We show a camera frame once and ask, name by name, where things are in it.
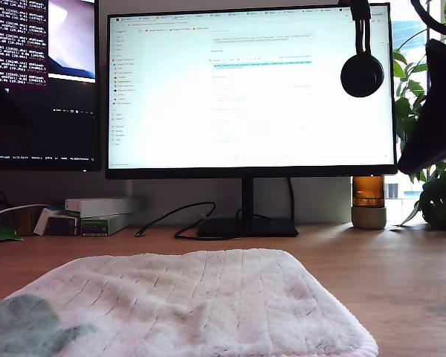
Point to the small dark purple box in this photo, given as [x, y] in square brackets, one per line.
[61, 225]

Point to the green and white box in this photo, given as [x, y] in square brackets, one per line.
[94, 227]

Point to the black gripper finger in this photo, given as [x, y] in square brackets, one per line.
[442, 119]

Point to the black headphones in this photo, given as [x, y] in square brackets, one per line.
[362, 76]

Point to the green leafy houseplant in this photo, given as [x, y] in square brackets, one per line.
[436, 201]

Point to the flat white box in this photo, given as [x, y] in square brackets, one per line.
[104, 207]

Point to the white pink fluffy tea towel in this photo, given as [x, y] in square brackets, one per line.
[208, 305]

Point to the dark monitor with terminal windows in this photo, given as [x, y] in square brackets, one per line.
[41, 130]

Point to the large monitor with white screen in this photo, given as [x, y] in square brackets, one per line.
[245, 111]

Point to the small wooden block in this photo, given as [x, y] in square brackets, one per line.
[24, 223]

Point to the small white tilted box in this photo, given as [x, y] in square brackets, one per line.
[41, 222]

